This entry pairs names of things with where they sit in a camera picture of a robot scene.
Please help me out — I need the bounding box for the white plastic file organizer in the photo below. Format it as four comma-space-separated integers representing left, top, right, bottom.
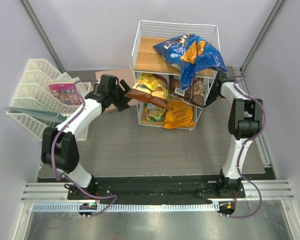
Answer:
7, 59, 77, 141

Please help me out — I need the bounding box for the green yellow snack bag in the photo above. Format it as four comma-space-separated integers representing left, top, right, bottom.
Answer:
143, 103, 167, 122

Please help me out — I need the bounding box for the top wooden shelf board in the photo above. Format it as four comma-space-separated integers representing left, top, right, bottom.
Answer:
134, 36, 215, 76

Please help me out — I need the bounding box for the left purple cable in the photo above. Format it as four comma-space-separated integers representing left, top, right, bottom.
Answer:
51, 78, 118, 217

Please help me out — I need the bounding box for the aluminium frame post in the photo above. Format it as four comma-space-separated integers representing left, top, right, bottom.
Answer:
19, 0, 66, 73
240, 0, 287, 72

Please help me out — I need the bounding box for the pink sticker booklet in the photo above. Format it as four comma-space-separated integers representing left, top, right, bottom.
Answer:
48, 82, 82, 106

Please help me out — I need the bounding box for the white wire shelf rack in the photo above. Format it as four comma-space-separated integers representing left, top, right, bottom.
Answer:
131, 20, 221, 131

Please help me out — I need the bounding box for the brown Kettle sea salt bag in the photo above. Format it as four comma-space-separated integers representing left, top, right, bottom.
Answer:
169, 75, 205, 109

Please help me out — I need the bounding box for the orange honey dijon chips bag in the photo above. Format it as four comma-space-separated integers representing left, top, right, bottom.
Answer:
163, 101, 195, 129

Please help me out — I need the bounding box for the brown Chuba cassava chips bag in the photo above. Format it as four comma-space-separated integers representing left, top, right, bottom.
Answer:
125, 73, 169, 109

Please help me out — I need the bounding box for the left aluminium frame post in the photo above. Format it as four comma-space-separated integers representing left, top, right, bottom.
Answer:
19, 0, 66, 73

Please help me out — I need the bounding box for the right aluminium frame post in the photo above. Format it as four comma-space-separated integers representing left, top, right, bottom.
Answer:
240, 0, 287, 72

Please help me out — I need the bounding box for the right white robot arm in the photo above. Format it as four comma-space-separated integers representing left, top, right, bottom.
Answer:
126, 72, 267, 198

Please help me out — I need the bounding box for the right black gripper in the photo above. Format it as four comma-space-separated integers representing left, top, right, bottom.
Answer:
191, 83, 220, 108

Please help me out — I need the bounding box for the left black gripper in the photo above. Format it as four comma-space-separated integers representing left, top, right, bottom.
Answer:
110, 80, 140, 112

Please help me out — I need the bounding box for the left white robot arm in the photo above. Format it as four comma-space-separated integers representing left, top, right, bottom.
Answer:
41, 74, 131, 200

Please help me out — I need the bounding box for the white slotted cable duct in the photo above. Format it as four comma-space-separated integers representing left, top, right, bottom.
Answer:
32, 202, 220, 213

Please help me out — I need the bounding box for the black base mat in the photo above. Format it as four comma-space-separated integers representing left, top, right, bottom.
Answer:
67, 174, 246, 205

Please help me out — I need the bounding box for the green translucent folder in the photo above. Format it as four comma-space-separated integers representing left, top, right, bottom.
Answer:
6, 106, 67, 123

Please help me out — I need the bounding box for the blue Doritos chips bag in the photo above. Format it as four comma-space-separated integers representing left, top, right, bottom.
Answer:
153, 33, 228, 91

